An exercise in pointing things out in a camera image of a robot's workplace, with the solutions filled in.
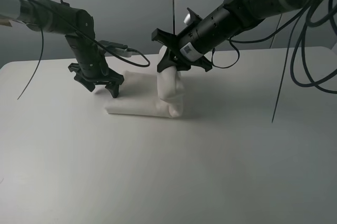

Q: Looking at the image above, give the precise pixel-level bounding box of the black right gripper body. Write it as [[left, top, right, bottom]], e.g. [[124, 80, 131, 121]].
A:
[[152, 8, 234, 72]]

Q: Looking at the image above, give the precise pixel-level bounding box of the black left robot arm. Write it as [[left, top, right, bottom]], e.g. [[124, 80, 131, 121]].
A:
[[1, 0, 124, 98]]

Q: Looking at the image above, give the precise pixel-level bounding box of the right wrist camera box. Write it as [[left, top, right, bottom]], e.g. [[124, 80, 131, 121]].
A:
[[184, 8, 202, 26]]

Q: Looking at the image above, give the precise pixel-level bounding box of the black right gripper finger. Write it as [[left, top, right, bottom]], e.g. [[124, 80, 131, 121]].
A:
[[157, 47, 175, 73], [175, 57, 191, 72]]

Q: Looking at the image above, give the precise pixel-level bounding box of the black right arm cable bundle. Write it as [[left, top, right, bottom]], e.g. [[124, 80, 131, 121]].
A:
[[210, 0, 337, 124]]

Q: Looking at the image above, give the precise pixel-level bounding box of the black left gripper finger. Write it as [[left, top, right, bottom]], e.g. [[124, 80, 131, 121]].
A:
[[74, 75, 95, 92], [105, 82, 120, 98]]

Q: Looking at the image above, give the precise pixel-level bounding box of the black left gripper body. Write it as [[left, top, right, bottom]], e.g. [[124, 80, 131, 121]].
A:
[[65, 35, 124, 85]]

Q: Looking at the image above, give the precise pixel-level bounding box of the white towel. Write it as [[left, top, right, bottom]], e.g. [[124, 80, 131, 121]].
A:
[[104, 47, 184, 119]]

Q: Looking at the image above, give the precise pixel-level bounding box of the black left camera cable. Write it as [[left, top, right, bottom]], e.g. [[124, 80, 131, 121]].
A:
[[15, 0, 151, 101]]

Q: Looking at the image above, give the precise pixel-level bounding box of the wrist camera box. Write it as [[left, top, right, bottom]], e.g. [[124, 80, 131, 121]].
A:
[[184, 8, 202, 26], [99, 40, 132, 58]]

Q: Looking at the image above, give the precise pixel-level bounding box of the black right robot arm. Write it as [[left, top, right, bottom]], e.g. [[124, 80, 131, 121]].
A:
[[152, 0, 309, 73]]

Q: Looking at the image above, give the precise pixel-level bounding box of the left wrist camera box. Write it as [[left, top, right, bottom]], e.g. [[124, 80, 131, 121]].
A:
[[99, 40, 132, 58]]

